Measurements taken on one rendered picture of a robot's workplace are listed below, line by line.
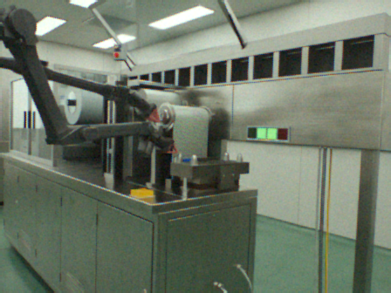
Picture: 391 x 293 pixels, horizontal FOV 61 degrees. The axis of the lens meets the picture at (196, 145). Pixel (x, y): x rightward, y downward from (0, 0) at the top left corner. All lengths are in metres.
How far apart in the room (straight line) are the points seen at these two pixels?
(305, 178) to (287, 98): 2.72
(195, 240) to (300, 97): 0.79
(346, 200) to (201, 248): 2.73
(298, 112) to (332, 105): 0.16
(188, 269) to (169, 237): 0.19
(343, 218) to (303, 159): 0.81
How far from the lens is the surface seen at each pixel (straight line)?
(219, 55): 1.93
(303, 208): 4.32
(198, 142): 1.76
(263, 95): 1.69
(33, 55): 1.12
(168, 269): 1.44
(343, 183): 4.04
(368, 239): 1.66
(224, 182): 1.61
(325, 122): 1.50
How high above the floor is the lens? 1.20
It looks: 3 degrees down
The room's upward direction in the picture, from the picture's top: 2 degrees clockwise
